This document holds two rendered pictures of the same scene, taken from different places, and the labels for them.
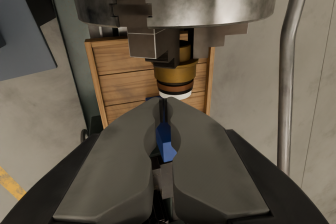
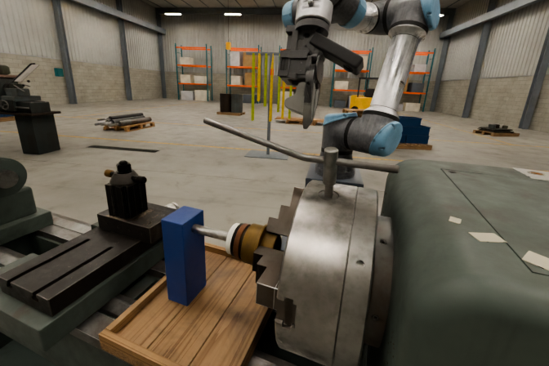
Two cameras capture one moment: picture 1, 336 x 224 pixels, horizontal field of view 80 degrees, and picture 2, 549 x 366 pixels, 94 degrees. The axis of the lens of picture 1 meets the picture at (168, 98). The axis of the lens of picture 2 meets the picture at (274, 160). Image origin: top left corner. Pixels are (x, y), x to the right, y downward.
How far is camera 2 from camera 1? 0.56 m
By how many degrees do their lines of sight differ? 79
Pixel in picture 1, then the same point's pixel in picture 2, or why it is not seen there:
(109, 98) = (231, 261)
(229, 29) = (270, 270)
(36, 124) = not seen: hidden behind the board
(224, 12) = (313, 186)
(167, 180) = (109, 239)
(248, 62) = not seen: outside the picture
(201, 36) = (276, 254)
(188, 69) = (256, 232)
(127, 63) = (252, 287)
